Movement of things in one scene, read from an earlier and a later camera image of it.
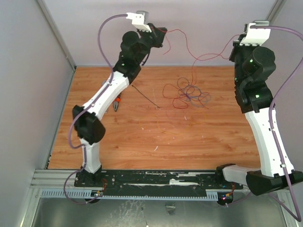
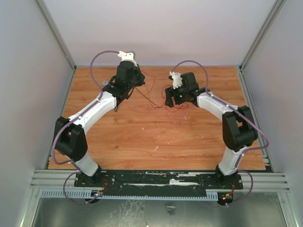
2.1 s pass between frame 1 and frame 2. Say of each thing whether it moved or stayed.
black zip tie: stayed
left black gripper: moved
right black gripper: moved
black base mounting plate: stayed
